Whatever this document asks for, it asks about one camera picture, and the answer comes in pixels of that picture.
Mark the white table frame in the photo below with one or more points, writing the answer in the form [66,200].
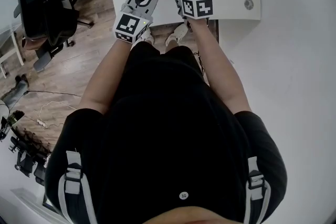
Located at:
[11,52]

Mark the person's white shoe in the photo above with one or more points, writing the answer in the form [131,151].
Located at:
[177,33]
[146,36]

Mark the person's left forearm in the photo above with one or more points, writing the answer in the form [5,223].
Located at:
[105,78]

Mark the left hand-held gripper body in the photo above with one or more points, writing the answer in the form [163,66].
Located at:
[128,25]

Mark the white shirt button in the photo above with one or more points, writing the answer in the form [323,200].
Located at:
[183,195]

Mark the person's black clothing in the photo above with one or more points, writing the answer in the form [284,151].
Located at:
[168,126]

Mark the black office chair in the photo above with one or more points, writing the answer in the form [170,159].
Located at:
[47,18]

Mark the person's right white shoe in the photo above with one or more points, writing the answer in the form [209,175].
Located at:
[177,33]

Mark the white power strip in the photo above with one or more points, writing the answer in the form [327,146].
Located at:
[42,123]

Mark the black equipment pile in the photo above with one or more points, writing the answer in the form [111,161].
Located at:
[23,149]

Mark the person's left white shoe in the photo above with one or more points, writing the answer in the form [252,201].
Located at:
[146,36]

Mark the person's right forearm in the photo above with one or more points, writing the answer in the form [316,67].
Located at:
[218,65]

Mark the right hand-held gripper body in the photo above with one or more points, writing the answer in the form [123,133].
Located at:
[197,6]

